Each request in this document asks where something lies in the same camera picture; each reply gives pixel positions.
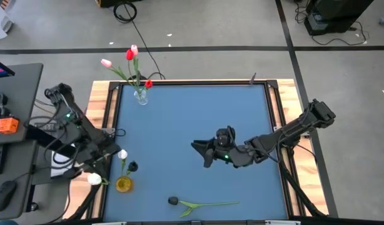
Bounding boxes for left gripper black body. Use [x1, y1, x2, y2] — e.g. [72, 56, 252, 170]
[79, 140, 121, 176]

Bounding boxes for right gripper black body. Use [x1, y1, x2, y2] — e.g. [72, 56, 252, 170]
[210, 125, 254, 168]

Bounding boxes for white artificial tulip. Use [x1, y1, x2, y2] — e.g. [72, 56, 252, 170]
[118, 149, 129, 184]
[87, 172, 110, 187]

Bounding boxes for black artificial tulip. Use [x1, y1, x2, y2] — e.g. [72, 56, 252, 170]
[125, 161, 139, 184]
[168, 196, 240, 218]

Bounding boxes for red artificial tulip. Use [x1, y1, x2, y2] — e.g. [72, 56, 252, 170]
[126, 49, 141, 94]
[140, 79, 154, 94]

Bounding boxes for pink artificial tulip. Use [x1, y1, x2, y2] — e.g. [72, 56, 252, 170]
[130, 44, 142, 94]
[100, 59, 139, 93]

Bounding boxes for yellow glass vase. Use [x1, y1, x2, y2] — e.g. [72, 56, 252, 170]
[115, 175, 134, 193]

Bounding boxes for clear glass vase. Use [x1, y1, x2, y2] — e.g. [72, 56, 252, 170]
[134, 89, 149, 106]

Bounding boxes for blue table mat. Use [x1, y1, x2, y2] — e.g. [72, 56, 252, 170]
[104, 84, 290, 221]

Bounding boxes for black support beam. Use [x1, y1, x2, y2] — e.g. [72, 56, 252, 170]
[26, 124, 79, 160]

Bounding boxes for grey keyboard shelf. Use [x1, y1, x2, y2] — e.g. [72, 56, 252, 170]
[0, 139, 39, 219]

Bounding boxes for orange box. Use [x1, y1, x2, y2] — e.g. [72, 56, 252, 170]
[0, 117, 20, 135]

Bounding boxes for grey desk top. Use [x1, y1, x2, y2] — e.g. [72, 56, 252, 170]
[0, 62, 44, 146]

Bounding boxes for black computer mouse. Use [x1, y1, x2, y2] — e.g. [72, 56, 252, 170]
[0, 180, 18, 213]

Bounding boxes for black headphones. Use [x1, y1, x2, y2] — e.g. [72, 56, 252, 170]
[0, 91, 11, 126]

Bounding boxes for black floor machine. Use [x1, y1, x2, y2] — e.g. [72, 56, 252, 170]
[304, 0, 375, 36]

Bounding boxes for black coiled floor cable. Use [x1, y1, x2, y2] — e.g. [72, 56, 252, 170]
[113, 1, 166, 81]

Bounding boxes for black power cable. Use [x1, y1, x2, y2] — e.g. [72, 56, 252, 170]
[311, 20, 370, 47]

